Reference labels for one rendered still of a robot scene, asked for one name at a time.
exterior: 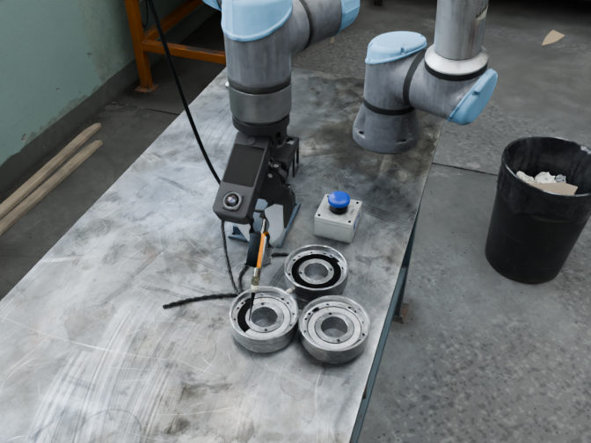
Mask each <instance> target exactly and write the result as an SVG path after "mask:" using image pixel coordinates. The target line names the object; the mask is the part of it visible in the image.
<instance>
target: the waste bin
mask: <svg viewBox="0 0 591 443"><path fill-rule="evenodd" d="M519 171H521V172H523V173H524V174H525V175H527V176H530V177H533V178H534V177H535V176H536V175H538V174H539V173H541V172H549V174H550V175H551V176H555V178H556V176H558V175H562V176H565V181H566V183H567V184H569V185H574V186H577V187H578V188H577V189H576V191H575V193H574V195H569V194H560V193H555V192H548V191H545V190H543V189H540V188H537V187H535V186H533V185H530V184H528V183H527V182H525V181H523V180H522V179H520V178H519V177H517V176H516V174H517V172H519ZM555 178H554V179H555ZM534 180H535V179H534ZM497 183H498V184H497V191H496V195H495V200H494V204H493V209H492V217H491V221H490V226H489V230H488V235H487V239H486V244H485V255H486V258H487V260H488V262H489V263H490V264H491V266H492V267H493V268H494V269H495V270H497V271H498V272H500V273H501V274H503V275H504V276H506V277H508V278H509V279H512V280H516V281H520V282H524V283H544V282H547V281H549V280H552V279H554V278H555V277H557V276H558V274H559V272H560V271H561V269H562V267H563V265H564V263H565V261H566V260H567V258H568V256H569V254H570V252H571V251H572V249H573V246H574V245H575V243H576V242H577V240H578V238H579V236H580V233H581V232H582V230H583V229H584V227H585V225H586V223H587V221H588V219H589V217H590V215H591V149H590V148H588V147H586V146H584V145H582V144H579V143H577V142H573V141H570V140H567V139H564V138H560V137H555V136H549V135H531V136H526V137H522V138H519V139H516V140H514V141H512V142H510V143H509V144H508V145H507V146H506V147H505V149H504V150H503V153H502V156H501V165H500V170H499V175H498V180H497Z"/></svg>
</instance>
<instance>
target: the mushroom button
mask: <svg viewBox="0 0 591 443"><path fill-rule="evenodd" d="M328 203H329V204H330V205H331V206H333V207H336V208H337V209H341V208H342V207H347V206H348V205H349V204H350V197H349V195H348V194H347V193H346V192H341V191H337V192H332V193H331V194H330V195H329V197H328Z"/></svg>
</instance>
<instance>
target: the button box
mask: <svg viewBox="0 0 591 443"><path fill-rule="evenodd" d="M329 195H330V194H326V195H325V196H324V198H323V200H322V202H321V204H320V206H319V208H318V210H317V212H316V214H315V216H314V236H321V237H324V238H329V239H332V240H336V241H341V242H344V243H351V242H352V240H353V237H354V233H355V231H356V229H357V227H358V224H359V222H360V220H361V203H362V201H358V200H350V204H349V205H348V206H347V207H342V208H341V209H337V208H336V207H333V206H331V205H330V204H329V203H328V197H329Z"/></svg>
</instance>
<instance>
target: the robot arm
mask: <svg viewBox="0 0 591 443"><path fill-rule="evenodd" d="M202 1H203V2H204V3H205V4H208V5H210V6H211V7H213V8H215V9H217V10H219V11H221V12H222V29H223V35H224V45H225V54H226V66H227V76H228V82H226V84H225V88H226V89H227V90H229V95H230V111H231V112H232V123H233V126H234V127H235V129H237V130H238V132H237V134H236V137H235V140H234V142H233V146H232V149H231V152H230V156H229V159H228V162H227V164H226V167H225V170H224V173H223V177H222V180H221V183H220V185H219V188H218V192H217V195H216V197H215V202H214V205H213V211H214V213H215V214H216V215H217V217H218V218H219V219H220V220H222V221H226V222H233V223H236V225H237V226H238V228H239V229H240V230H241V232H242V233H243V235H244V236H245V238H246V239H247V240H248V242H249V240H250V234H251V233H252V232H255V231H254V228H253V226H252V224H253V223H254V219H253V213H254V210H255V207H256V204H257V201H258V199H262V200H266V202H267V205H266V208H265V216H266V218H267V219H268V221H269V228H268V233H269V235H270V238H269V241H268V243H269V244H270V246H271V247H272V248H273V249H275V248H276V247H277V246H278V245H279V244H280V242H281V240H282V238H283V237H284V234H285V232H286V229H287V227H288V223H289V220H290V218H291V215H292V214H293V211H294V208H295V204H296V196H295V193H294V192H293V191H292V190H291V186H292V185H291V184H288V175H289V167H290V165H291V162H292V178H294V177H295V176H296V173H297V172H298V170H299V137H294V136H289V135H288V131H287V126H288V124H289V113H290V111H291V107H292V78H291V57H292V55H294V54H297V53H299V52H301V51H303V50H304V49H306V48H308V47H311V46H313V45H315V44H317V43H318V42H320V41H322V40H325V39H327V38H329V37H333V36H335V35H337V34H338V33H339V32H340V31H341V30H343V29H345V28H346V27H348V26H350V25H351V24H352V23H353V22H354V20H355V19H356V17H357V15H358V12H359V9H360V0H202ZM488 1H489V0H437V11H436V21H435V33H434V44H433V45H432V46H431V47H430V48H429V49H427V48H426V46H427V40H426V38H425V37H424V36H423V35H421V34H419V33H413V32H392V33H385V34H382V35H379V36H377V37H375V38H374V39H373V40H372V41H370V43H369V45H368V53H367V58H366V59H365V62H366V71H365V81H364V92H363V102H362V105H361V108H360V110H359V112H358V114H357V116H356V118H355V120H354V124H353V138H354V140H355V141H356V142H357V143H358V144H359V145H360V146H361V147H363V148H365V149H367V150H370V151H373V152H376V153H382V154H397V153H403V152H406V151H408V150H410V149H413V148H414V147H415V146H416V145H417V144H418V142H419V139H420V123H419V118H418V114H417V109H420V110H421V111H424V112H426V113H431V114H433V115H435V116H438V117H440V118H443V119H445V120H447V121H448V122H450V121H452V122H455V123H457V124H460V125H468V124H470V123H472V121H474V120H475V119H476V118H477V117H478V116H479V114H481V112H482V111H483V110H484V108H485V106H486V104H487V102H488V101H489V99H490V97H491V96H492V94H493V90H494V88H495V85H496V83H497V79H498V74H497V72H496V71H495V70H493V69H488V68H487V63H488V57H489V55H488V53H487V51H486V49H485V48H484V47H483V46H482V42H483V36H484V30H485V19H486V13H487V7H488ZM416 108H417V109H416ZM290 141H293V144H292V145H291V144H290V143H288V142H290Z"/></svg>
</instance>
